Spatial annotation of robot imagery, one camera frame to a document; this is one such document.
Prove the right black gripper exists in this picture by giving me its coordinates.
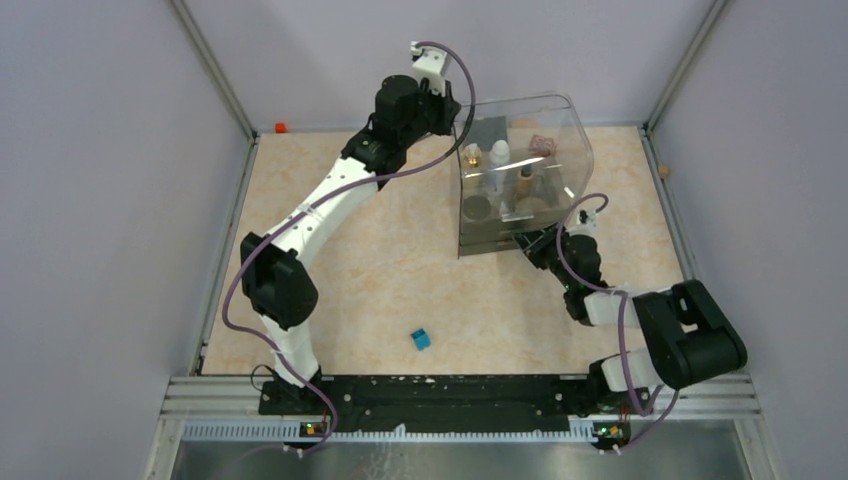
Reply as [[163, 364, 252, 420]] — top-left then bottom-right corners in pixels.
[[511, 221, 575, 290]]

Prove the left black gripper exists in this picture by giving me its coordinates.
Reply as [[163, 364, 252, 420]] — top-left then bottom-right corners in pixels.
[[399, 77, 459, 147]]

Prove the black round compact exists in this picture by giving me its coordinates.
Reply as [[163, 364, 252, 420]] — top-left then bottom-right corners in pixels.
[[461, 195, 492, 222]]

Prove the clear pump bottle gold collar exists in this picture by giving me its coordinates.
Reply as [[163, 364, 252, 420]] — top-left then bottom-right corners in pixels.
[[461, 143, 482, 169]]

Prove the clear acrylic makeup organizer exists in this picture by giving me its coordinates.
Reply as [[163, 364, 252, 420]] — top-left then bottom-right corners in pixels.
[[451, 93, 594, 257]]

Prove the white squeeze bottle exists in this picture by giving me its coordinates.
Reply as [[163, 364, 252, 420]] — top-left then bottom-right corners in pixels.
[[486, 139, 511, 195]]

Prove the blue toy brick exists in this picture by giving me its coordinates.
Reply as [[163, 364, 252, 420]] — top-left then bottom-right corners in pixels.
[[410, 329, 432, 351]]

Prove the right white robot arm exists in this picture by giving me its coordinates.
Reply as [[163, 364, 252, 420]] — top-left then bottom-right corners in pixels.
[[513, 225, 748, 417]]

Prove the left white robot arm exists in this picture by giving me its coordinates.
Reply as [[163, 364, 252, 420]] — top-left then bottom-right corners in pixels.
[[225, 41, 470, 414]]

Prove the black ribbed square mat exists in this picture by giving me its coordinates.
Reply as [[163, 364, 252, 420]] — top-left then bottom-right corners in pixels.
[[468, 116, 508, 145]]

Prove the small red snack packet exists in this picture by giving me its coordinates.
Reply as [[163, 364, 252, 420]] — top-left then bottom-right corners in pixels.
[[528, 134, 557, 157]]

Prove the wooden block at wall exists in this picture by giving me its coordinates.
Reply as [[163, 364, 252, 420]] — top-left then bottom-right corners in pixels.
[[510, 119, 537, 129]]

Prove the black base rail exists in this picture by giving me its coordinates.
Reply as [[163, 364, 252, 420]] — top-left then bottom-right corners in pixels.
[[258, 374, 598, 434]]

